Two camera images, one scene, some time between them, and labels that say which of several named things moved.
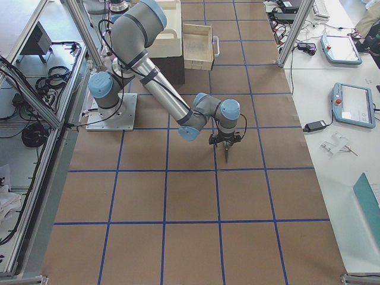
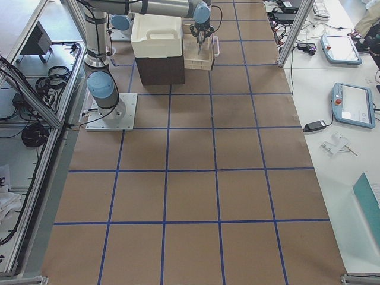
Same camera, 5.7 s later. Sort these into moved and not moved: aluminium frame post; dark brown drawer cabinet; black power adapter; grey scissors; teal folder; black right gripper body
Moved: black right gripper body; grey scissors
Not moved: teal folder; aluminium frame post; dark brown drawer cabinet; black power adapter
